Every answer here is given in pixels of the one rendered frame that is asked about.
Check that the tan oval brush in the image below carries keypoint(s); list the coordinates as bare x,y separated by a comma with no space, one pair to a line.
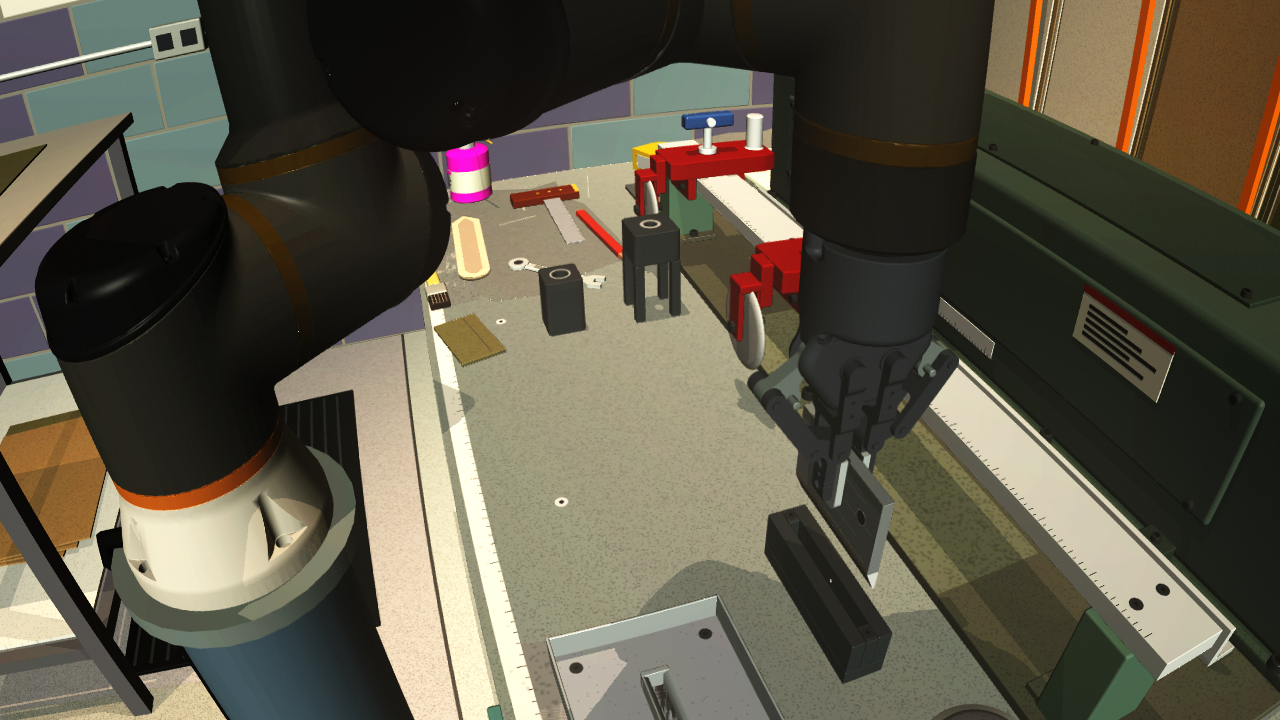
470,250

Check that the red scoring head with disc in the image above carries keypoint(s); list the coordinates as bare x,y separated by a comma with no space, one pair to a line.
775,262
715,165

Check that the brown cardboard piece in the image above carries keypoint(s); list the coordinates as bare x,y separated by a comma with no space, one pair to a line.
470,340

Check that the black block with legs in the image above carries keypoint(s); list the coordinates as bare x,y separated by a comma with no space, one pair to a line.
650,250

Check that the black block with hole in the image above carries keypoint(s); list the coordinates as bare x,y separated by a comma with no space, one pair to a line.
562,300

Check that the green rail support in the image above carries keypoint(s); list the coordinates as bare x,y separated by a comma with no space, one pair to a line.
690,212
1095,670

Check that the small white scale plate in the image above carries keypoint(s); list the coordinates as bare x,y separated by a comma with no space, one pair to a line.
968,330

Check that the grey slotting knife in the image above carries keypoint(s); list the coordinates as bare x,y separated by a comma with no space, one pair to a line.
866,520

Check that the yellow end bracket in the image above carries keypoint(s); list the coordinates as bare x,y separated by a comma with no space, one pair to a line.
642,155

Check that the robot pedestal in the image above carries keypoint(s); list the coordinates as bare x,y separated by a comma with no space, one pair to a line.
300,665

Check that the grey metal table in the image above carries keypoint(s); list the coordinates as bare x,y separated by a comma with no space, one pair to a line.
60,165

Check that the white scaled rail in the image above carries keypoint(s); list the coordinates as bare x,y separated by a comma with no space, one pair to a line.
1040,500

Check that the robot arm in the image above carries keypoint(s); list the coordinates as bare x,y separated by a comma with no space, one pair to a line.
150,300

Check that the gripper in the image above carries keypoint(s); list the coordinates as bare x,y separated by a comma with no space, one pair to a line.
870,300

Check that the brown cardboard sheet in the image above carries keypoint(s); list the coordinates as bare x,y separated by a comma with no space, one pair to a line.
50,480

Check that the white red warning label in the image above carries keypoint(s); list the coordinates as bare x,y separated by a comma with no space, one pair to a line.
1122,345

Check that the black knife holder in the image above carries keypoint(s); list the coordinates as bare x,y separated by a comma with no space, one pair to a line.
830,600

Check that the grey metal tray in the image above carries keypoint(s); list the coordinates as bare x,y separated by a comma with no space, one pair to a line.
620,655

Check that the white cylinder knob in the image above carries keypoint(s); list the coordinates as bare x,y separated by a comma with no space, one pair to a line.
755,130

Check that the orange post shelf unit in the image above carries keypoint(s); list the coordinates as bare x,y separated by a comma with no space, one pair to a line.
1200,80

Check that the small black brush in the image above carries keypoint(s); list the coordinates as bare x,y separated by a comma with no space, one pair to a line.
437,297

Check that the pink and white can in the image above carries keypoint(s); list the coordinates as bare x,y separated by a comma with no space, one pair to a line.
468,175

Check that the grey open-end wrench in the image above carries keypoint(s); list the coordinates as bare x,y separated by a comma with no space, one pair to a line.
525,265

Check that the red pencil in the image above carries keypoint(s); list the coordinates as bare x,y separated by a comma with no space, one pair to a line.
598,232

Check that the green machine body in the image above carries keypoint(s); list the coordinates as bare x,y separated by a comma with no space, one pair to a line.
1100,230

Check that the grey wall socket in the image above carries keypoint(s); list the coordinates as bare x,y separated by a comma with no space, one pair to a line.
177,38

